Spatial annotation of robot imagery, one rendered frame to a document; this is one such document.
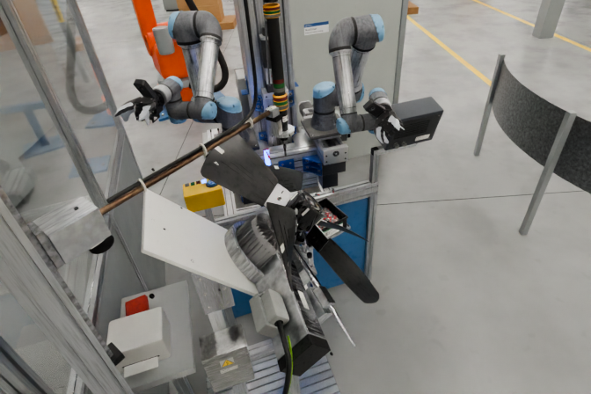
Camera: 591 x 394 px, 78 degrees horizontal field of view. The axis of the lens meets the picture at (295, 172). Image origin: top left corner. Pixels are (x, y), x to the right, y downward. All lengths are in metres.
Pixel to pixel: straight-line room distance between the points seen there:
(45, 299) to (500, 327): 2.26
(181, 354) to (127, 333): 0.18
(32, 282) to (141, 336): 0.59
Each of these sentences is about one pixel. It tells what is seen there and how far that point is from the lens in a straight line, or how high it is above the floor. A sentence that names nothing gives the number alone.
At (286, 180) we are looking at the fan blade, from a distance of 1.37.
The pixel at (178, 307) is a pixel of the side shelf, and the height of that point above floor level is 0.86.
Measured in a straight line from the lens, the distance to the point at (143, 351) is 1.32.
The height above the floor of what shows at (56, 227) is 1.57.
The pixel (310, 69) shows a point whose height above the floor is 0.97.
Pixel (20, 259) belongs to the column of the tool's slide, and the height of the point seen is 1.57.
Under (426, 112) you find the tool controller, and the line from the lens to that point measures 1.77.
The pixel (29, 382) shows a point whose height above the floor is 1.23.
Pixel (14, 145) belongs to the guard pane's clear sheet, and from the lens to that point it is 1.22.
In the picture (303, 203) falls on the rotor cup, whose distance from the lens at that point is 1.14.
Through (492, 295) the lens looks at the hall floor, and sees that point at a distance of 2.67.
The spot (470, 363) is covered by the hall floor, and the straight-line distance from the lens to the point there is 2.36.
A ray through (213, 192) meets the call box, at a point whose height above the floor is 1.06.
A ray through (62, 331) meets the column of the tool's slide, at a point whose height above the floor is 1.38.
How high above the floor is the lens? 1.99
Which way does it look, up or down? 35 degrees down
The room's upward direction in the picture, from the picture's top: 5 degrees counter-clockwise
